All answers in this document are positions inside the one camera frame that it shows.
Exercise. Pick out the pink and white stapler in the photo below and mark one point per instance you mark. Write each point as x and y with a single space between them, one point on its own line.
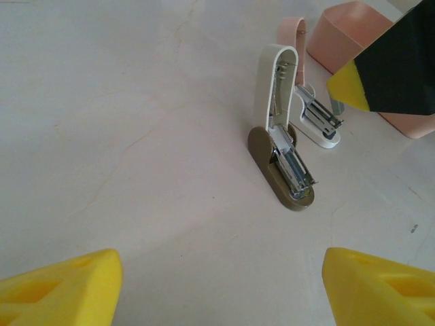
289 29

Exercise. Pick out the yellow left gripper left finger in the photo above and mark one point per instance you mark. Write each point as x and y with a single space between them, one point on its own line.
57 295

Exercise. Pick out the olive and cream stapler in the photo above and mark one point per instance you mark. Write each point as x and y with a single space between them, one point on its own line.
261 153

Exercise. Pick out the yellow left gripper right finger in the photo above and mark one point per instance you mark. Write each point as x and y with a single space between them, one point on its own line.
384 295

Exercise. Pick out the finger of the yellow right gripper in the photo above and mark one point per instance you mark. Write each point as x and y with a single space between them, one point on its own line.
401 68

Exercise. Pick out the pink plastic tray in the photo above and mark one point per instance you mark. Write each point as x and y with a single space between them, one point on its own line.
340 34

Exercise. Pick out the grey staple strip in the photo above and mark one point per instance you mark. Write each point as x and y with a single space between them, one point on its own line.
338 107

